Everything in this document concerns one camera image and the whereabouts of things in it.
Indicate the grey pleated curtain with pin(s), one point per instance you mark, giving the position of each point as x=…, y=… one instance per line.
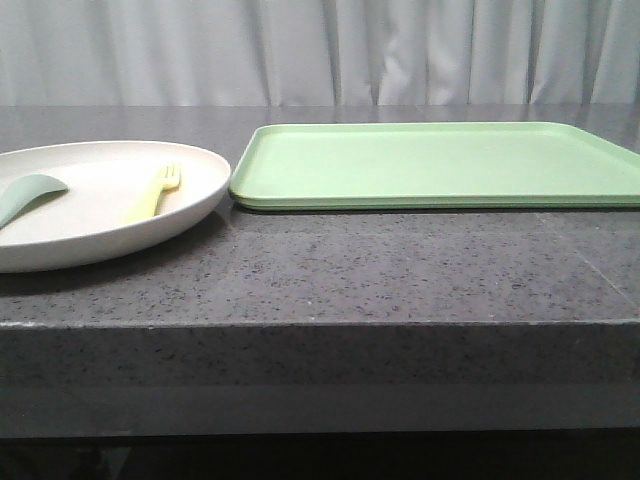
x=318, y=53

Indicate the cream round plate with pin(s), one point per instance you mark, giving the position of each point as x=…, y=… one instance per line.
x=104, y=178

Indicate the light green serving tray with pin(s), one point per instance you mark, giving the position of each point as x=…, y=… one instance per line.
x=433, y=165

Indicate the yellow plastic fork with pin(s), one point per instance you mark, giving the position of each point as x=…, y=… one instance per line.
x=167, y=178

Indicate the sage green plastic spoon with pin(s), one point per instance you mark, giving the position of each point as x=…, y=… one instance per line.
x=24, y=190

